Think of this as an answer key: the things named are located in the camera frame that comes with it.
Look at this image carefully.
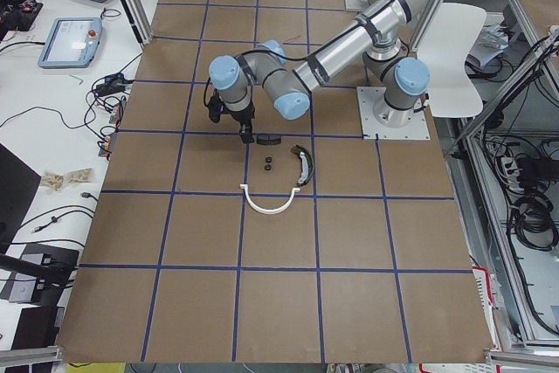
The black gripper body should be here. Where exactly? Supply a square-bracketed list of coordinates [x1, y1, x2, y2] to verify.
[207, 89, 255, 144]

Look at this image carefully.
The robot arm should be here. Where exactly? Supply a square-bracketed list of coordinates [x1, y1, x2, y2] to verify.
[205, 0, 431, 144]

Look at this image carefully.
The black brake pad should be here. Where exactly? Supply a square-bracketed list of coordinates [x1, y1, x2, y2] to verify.
[256, 134, 282, 146]

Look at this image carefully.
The white curved plastic piece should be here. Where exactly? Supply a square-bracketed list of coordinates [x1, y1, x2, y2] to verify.
[239, 183, 300, 216]

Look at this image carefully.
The white plastic chair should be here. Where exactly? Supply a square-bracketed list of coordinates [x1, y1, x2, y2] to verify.
[418, 3, 487, 118]

